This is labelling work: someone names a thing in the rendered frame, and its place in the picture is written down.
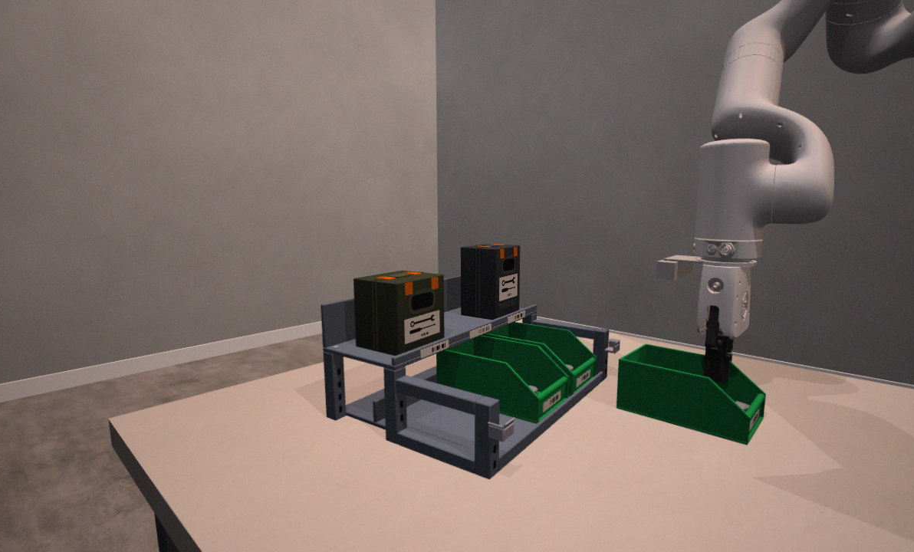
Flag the green bin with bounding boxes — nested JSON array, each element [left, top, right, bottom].
[[436, 335, 566, 424], [482, 322, 595, 396], [616, 343, 765, 445]]

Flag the grey metal shelf rack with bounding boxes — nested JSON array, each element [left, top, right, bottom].
[[321, 275, 620, 479]]

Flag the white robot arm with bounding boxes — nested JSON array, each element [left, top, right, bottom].
[[656, 0, 914, 281]]

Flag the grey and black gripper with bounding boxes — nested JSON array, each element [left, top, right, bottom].
[[696, 258, 757, 383]]

